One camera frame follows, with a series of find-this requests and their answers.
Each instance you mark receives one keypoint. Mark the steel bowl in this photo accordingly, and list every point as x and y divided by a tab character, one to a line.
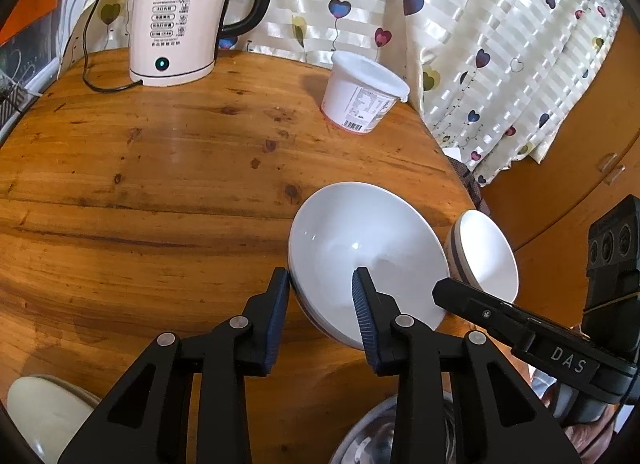
371	439

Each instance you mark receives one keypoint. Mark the person's right hand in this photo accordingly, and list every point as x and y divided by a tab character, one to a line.
591	440

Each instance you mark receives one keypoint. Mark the small white striped bowl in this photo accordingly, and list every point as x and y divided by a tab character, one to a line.
478	254

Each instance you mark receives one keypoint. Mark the orange tray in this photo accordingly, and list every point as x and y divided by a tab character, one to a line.
25	13

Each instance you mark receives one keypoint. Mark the white bowl with blue stripe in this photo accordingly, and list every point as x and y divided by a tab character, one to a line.
348	225

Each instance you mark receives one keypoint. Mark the heart patterned curtain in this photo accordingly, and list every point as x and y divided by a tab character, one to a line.
494	79

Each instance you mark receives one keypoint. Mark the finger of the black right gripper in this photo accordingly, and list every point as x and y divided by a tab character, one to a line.
523	332

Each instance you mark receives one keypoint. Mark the white electric kettle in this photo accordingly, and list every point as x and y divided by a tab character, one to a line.
175	42

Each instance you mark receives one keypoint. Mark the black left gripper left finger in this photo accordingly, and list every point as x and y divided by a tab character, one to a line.
144	417

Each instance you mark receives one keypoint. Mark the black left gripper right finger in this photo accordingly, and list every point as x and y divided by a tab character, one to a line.
497	416

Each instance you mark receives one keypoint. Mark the dark dotted cloth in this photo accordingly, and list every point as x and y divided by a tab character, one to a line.
471	186

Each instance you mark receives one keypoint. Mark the white plastic yogurt tub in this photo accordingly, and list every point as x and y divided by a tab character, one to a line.
360	92

